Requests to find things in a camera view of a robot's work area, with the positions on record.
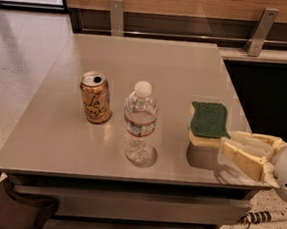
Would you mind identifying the right metal wall bracket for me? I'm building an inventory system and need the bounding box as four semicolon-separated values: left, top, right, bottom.
244;8;279;57

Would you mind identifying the left metal wall bracket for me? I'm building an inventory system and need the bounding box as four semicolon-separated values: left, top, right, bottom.
109;0;124;37

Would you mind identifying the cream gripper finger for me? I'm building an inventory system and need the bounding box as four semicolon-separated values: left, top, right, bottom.
229;131;287;159
220;137;267;182

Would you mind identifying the metal wall bracket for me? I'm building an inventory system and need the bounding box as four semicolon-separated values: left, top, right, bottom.
109;0;124;37
244;8;279;57

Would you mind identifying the clear plastic water bottle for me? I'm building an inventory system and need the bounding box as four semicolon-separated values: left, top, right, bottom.
123;80;158;167

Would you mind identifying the white power strip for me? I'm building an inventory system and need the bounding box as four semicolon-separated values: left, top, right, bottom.
239;210;287;224

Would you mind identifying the gold LaCroix soda can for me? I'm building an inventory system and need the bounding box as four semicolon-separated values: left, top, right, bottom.
80;71;112;124

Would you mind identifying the upper grey drawer front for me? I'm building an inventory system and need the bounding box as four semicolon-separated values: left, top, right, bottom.
14;185;250;226

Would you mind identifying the green and yellow sponge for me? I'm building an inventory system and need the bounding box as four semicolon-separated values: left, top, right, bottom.
189;101;230;148

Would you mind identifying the horizontal metal rail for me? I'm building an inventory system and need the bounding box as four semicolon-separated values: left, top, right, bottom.
81;28;287;50

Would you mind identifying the dark chair seat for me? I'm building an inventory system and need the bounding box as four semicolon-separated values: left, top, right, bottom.
0;178;59;229

